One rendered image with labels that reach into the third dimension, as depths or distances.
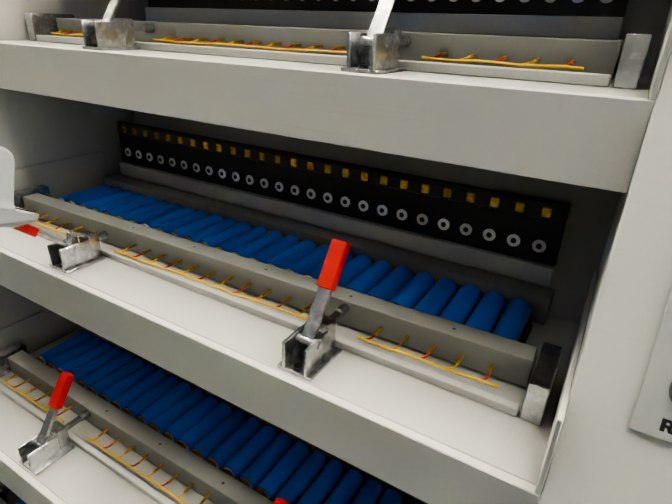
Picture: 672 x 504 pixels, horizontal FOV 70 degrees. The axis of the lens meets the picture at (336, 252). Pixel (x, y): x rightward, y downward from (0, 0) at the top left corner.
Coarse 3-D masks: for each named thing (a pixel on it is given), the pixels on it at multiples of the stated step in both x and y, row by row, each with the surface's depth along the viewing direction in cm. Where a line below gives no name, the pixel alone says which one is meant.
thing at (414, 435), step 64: (64, 192) 62; (192, 192) 59; (0, 256) 48; (448, 256) 44; (512, 256) 41; (128, 320) 40; (192, 320) 38; (256, 320) 38; (256, 384) 34; (320, 384) 32; (384, 384) 32; (512, 384) 32; (320, 448) 32; (384, 448) 29; (448, 448) 27; (512, 448) 27
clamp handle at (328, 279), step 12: (336, 240) 33; (336, 252) 33; (324, 264) 33; (336, 264) 33; (324, 276) 33; (336, 276) 33; (324, 288) 33; (324, 300) 33; (312, 312) 33; (324, 312) 33; (312, 324) 33; (312, 336) 33
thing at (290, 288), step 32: (64, 224) 51; (96, 224) 50; (128, 224) 49; (128, 256) 46; (160, 256) 45; (192, 256) 44; (224, 256) 43; (256, 288) 41; (288, 288) 39; (352, 320) 37; (384, 320) 36; (416, 320) 35; (448, 320) 35; (448, 352) 34; (480, 352) 32; (512, 352) 32
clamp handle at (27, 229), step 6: (18, 228) 40; (24, 228) 40; (30, 228) 41; (36, 228) 41; (30, 234) 41; (36, 234) 41; (42, 234) 42; (66, 234) 45; (72, 234) 44; (54, 240) 43; (60, 240) 44; (66, 240) 45; (72, 240) 45; (66, 246) 44
